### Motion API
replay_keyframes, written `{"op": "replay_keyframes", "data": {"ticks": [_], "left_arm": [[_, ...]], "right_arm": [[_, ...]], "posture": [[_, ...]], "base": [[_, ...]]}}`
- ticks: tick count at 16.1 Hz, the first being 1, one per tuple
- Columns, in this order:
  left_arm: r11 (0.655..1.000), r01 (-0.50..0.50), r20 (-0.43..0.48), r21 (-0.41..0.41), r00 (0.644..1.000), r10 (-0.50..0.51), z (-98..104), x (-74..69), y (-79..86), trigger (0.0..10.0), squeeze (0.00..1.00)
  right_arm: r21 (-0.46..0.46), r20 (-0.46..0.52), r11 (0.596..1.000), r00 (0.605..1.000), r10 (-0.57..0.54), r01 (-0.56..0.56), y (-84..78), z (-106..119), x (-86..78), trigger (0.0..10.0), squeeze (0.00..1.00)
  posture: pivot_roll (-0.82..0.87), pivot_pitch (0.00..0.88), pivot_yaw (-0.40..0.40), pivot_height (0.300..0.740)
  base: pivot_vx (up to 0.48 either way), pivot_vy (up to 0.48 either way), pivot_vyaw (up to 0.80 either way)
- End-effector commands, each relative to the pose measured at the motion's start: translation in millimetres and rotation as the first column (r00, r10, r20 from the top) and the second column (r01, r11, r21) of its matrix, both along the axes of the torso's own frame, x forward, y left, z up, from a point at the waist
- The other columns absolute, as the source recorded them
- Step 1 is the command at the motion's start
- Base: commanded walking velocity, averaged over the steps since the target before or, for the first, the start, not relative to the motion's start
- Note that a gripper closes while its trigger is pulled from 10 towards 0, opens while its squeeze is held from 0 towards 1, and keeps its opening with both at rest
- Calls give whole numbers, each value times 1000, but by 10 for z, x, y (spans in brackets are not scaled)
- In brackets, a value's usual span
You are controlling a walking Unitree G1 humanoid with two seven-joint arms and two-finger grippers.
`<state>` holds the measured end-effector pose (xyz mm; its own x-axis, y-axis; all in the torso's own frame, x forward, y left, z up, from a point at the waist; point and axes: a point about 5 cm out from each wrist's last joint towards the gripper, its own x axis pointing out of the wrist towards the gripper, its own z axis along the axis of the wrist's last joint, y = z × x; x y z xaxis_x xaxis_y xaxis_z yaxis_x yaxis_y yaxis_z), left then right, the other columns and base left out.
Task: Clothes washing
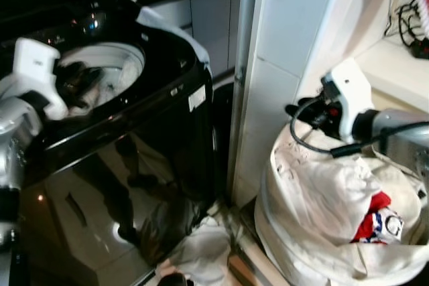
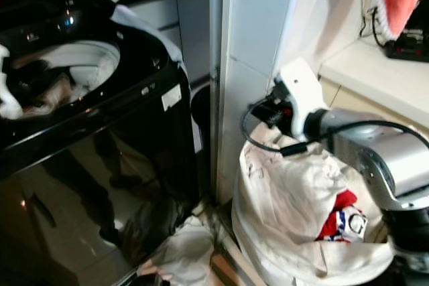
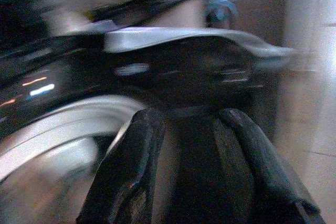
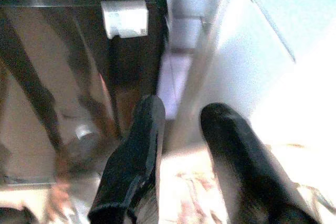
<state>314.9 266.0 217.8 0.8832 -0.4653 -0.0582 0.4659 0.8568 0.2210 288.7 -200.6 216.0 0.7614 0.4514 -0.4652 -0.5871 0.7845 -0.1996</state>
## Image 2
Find tangled black power cables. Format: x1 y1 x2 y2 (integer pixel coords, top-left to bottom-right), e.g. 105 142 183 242
361 0 388 48

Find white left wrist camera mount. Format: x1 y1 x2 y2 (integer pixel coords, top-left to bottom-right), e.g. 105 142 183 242
0 45 23 121

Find white fabric laundry bag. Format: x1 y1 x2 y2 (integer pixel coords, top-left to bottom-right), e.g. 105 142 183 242
231 121 397 286

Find white label sticker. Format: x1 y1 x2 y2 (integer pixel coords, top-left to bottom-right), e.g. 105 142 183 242
161 84 183 111

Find black top-load washing machine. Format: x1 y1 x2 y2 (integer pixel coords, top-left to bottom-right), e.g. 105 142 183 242
0 0 202 286

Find pale clothes in washer drum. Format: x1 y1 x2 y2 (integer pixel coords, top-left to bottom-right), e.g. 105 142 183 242
8 41 121 114

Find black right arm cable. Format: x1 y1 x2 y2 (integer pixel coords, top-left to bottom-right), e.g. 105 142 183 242
241 96 429 158

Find grey cabinet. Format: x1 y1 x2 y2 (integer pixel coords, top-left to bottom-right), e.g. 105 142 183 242
129 0 212 87

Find white countertop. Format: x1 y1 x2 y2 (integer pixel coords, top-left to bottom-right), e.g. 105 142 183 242
318 37 429 130

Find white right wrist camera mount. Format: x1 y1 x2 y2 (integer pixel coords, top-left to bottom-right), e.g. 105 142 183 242
272 58 325 142

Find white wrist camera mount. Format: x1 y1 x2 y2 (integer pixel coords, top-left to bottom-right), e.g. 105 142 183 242
272 58 325 142
0 45 23 121

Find red white blue garment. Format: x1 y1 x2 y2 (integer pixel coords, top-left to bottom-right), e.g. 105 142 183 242
315 189 369 244

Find crumpled white cloth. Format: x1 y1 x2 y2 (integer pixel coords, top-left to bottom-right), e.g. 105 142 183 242
137 215 217 286

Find black electronic device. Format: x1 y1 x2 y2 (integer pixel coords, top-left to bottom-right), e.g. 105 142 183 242
385 10 429 64

